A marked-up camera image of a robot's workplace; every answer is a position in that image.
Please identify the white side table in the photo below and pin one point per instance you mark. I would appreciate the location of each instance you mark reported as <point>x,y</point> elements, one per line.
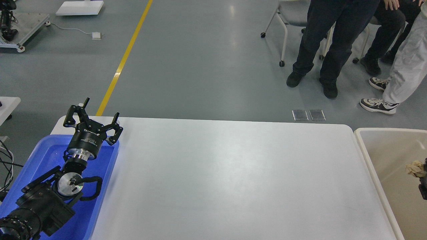
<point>8,105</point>

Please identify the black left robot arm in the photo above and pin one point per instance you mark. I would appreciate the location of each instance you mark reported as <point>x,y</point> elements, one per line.
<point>47,202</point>

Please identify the blue plastic bin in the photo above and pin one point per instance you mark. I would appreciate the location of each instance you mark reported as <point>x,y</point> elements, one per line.
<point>48,153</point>

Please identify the tan paper ball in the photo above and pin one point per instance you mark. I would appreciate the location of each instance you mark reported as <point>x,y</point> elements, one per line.
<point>416,169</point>

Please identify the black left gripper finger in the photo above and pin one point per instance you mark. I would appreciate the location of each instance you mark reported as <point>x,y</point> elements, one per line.
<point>114,125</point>
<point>69,120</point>

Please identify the person in white trousers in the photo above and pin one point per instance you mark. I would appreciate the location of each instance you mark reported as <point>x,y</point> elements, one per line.
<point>407,72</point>

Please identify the right metal floor plate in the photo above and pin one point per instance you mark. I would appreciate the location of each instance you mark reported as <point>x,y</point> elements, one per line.
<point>317,115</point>

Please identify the metal wheeled platform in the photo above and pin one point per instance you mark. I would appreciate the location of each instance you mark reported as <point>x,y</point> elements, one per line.
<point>27,25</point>

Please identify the white flat board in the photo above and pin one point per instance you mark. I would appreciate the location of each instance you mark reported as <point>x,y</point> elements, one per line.
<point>80,8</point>

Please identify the black robot on platform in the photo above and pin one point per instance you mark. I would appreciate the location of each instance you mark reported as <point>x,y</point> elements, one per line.
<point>7,17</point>

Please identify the beige plastic bin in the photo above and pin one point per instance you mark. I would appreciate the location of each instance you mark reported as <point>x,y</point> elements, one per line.
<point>386,152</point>

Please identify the white floor power box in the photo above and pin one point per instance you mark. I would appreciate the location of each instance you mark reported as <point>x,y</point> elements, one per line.
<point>96,35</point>

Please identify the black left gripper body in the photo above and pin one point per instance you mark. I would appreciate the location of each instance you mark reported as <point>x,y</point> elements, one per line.
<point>87,139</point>

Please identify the grey office chair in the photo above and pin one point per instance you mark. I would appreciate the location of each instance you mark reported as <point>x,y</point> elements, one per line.
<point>346,17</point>

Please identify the seated person in black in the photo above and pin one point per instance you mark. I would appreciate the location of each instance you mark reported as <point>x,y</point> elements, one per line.
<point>396,18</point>

